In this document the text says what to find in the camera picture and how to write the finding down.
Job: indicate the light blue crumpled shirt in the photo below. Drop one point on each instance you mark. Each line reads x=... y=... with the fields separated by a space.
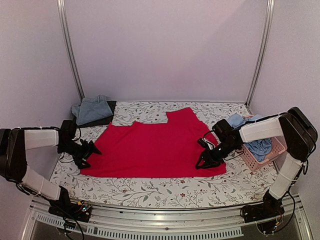
x=250 y=129

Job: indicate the folded light blue jeans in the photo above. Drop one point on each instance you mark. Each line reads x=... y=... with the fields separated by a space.
x=75 y=108

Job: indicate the aluminium frame post left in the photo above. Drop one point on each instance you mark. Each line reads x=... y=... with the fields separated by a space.
x=61 y=7

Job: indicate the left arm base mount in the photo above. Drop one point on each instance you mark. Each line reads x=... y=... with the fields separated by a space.
x=75 y=211

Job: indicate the aluminium frame post right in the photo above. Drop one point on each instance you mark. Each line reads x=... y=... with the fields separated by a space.
x=262 y=51

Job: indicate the pink perforated plastic basket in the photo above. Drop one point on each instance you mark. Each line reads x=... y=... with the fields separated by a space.
x=260 y=153

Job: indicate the folded black striped garment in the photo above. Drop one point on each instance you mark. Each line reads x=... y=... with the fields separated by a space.
x=94 y=114

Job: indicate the aluminium frame post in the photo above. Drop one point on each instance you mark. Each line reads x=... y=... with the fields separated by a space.
x=61 y=7
x=262 y=51

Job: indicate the floral patterned tablecloth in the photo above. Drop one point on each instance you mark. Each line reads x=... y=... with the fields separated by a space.
x=239 y=185

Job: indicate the aluminium front rail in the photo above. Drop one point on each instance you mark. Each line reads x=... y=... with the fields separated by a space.
x=115 y=222

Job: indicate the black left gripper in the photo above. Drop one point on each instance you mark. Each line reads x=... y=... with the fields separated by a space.
x=88 y=150

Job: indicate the red t-shirt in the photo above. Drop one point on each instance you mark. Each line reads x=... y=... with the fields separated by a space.
x=155 y=150

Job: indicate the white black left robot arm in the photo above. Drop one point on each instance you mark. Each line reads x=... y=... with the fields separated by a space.
x=27 y=153

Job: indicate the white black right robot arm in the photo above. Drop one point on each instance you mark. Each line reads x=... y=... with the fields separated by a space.
x=291 y=133

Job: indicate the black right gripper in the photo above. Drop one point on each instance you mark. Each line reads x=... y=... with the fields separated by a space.
x=205 y=155

